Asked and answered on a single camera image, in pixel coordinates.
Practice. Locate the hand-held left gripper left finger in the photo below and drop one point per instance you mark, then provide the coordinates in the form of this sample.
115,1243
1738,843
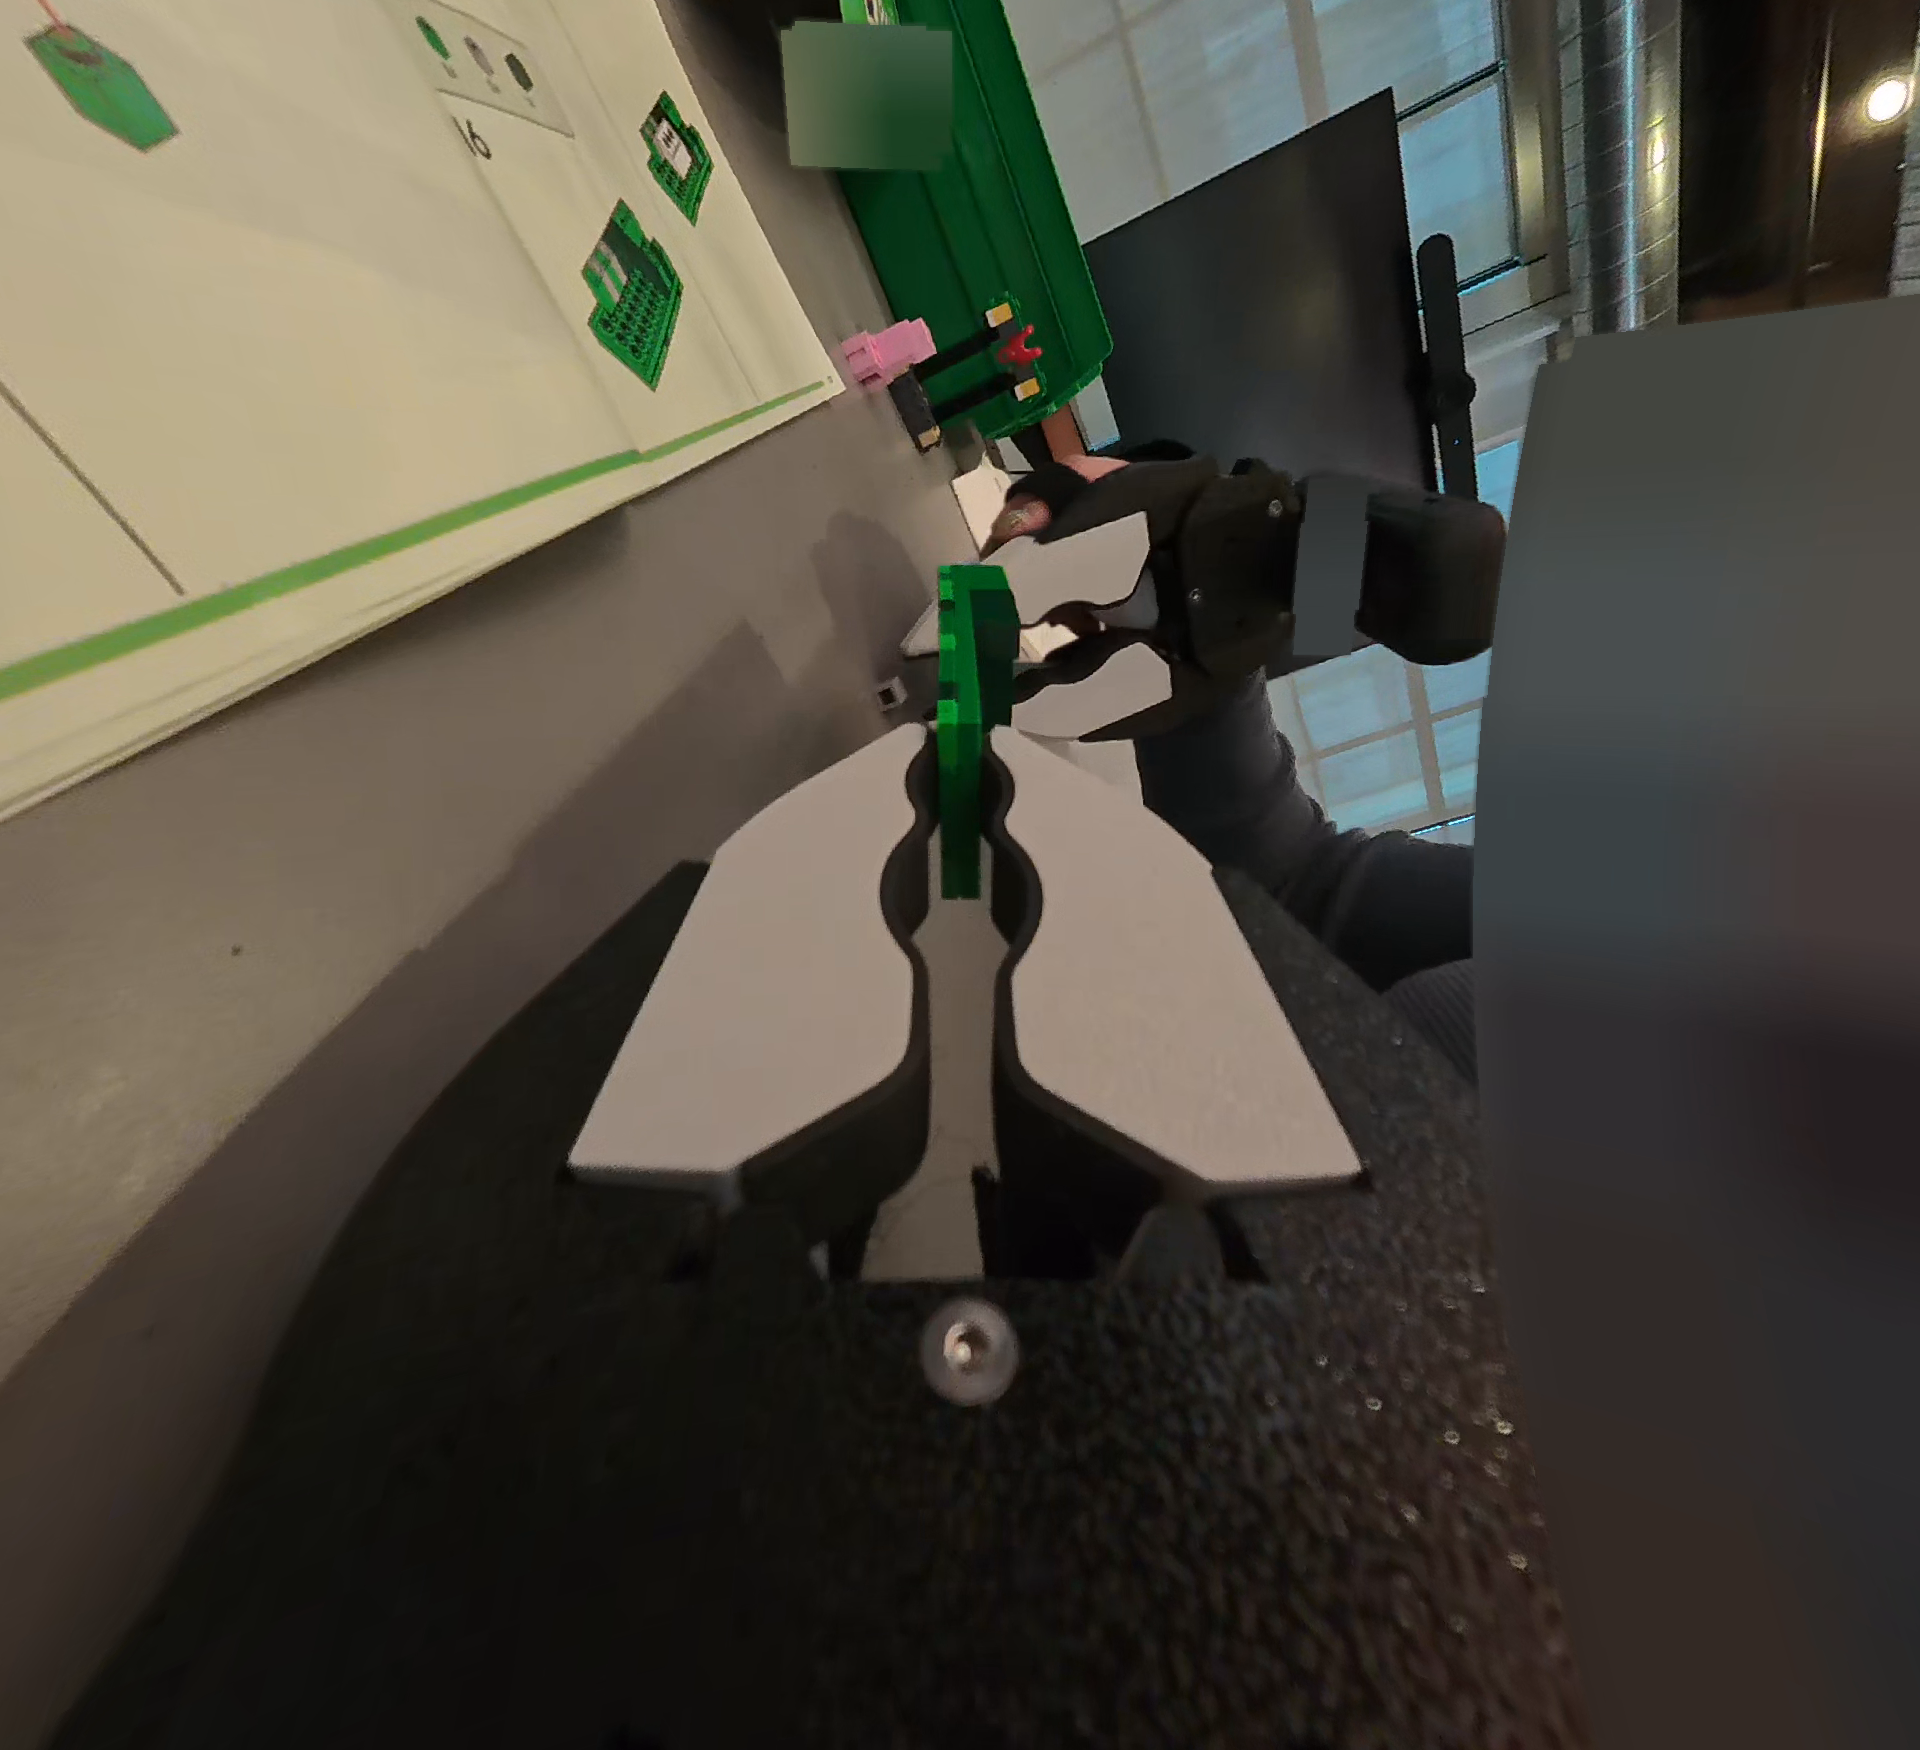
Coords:
750,984

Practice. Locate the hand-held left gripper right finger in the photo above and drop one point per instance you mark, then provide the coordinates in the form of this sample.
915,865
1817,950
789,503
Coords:
1161,1014

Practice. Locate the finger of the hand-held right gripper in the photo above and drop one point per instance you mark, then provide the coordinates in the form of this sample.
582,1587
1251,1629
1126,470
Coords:
1095,565
1104,692

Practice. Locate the green brick assembly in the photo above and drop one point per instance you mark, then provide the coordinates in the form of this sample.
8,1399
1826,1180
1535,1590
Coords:
972,714

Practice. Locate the grey desk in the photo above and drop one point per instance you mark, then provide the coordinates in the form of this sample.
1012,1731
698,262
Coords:
449,760

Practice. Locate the person's right hand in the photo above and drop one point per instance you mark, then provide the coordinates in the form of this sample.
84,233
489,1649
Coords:
1104,491

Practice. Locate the black bar yellow tip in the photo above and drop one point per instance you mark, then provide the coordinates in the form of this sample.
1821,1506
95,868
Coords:
969,344
991,397

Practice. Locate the small red piece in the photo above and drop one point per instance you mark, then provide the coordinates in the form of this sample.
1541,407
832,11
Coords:
1022,345

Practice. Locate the pink brick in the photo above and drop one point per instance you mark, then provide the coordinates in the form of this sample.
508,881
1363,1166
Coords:
886,352

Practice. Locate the black monitor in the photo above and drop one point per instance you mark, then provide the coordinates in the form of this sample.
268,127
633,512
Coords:
1261,280

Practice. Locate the green plastic bin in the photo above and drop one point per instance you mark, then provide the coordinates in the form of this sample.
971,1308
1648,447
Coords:
1004,234

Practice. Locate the grey flat panel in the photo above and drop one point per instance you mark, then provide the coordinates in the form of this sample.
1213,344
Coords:
1695,957

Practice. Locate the round ceiling light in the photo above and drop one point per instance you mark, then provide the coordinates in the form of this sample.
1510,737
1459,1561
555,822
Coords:
1886,100

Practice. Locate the brick instruction booklet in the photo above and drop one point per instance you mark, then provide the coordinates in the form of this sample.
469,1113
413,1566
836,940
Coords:
301,311

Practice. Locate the metal ventilation duct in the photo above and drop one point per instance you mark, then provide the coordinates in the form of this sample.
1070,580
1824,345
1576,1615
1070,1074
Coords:
1627,85

